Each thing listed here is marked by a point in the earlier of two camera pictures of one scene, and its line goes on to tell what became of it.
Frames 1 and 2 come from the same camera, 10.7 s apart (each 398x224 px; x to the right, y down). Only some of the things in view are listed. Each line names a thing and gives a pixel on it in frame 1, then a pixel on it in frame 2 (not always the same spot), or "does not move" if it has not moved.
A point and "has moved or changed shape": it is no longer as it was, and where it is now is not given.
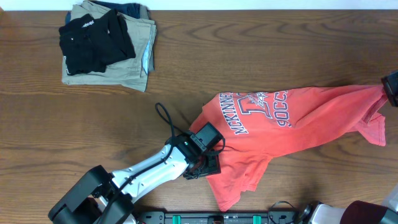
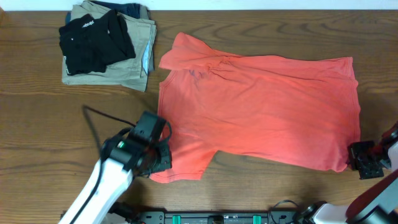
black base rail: [272, 218] does not move
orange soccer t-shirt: [257, 125] has moved or changed shape
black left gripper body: [205, 168] → [165, 157]
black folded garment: [89, 45] does not move
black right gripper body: [390, 89] → [364, 160]
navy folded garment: [133, 10] does not move
